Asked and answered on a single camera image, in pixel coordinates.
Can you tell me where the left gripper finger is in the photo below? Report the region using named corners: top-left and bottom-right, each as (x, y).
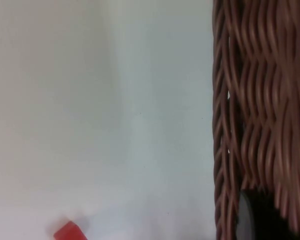
top-left (237, 189), bottom-right (300, 240)

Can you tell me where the red block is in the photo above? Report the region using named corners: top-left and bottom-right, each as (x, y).
top-left (53, 221), bottom-right (88, 240)

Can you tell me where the brown wicker basket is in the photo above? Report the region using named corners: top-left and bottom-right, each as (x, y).
top-left (211, 0), bottom-right (300, 240)

